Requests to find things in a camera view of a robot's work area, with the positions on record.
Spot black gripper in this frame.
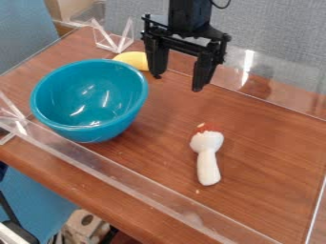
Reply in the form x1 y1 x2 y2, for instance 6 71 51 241
142 13 232 92

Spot clear acrylic triangle bracket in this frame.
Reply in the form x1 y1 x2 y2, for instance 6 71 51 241
91 18 134 53

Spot blue plastic bowl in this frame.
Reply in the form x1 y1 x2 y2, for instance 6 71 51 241
30 59 150 143

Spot clear acrylic back barrier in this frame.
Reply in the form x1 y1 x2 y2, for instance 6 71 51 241
139 37 326 122

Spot grey block under table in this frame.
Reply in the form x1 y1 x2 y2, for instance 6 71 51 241
62 209 111 244

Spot clear acrylic barrier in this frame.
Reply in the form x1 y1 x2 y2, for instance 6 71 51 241
139 37 326 122
0 115 282 244

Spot white toy mushroom red cap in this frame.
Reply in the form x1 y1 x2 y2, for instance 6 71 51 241
190 123 225 186

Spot yellow toy banana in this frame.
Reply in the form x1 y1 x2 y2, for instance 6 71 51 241
114 51 150 71

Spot clear acrylic front barrier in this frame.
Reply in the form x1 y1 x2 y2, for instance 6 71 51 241
0 115 282 244

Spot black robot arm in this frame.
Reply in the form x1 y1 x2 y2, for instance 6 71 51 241
142 0 232 92

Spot clear acrylic left bracket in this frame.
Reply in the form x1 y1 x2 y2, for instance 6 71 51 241
0 91 27 146

